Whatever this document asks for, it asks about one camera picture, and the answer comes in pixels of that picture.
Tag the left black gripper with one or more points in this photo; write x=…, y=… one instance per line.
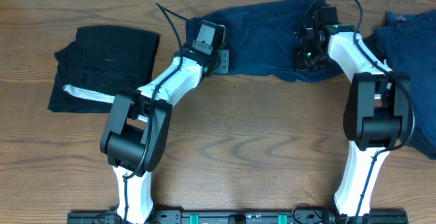
x=223, y=62

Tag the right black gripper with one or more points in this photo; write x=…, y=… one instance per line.
x=303, y=65

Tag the navy blue shorts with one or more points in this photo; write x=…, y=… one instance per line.
x=262, y=39

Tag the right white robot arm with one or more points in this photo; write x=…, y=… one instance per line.
x=378, y=116

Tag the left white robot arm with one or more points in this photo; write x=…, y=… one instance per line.
x=135, y=135

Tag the navy clothes pile right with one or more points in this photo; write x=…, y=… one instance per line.
x=408, y=41

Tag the black garment in pile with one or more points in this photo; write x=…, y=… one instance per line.
x=371, y=44

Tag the folded black shorts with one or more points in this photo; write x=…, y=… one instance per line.
x=100, y=62

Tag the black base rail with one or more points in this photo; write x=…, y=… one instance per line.
x=178, y=217

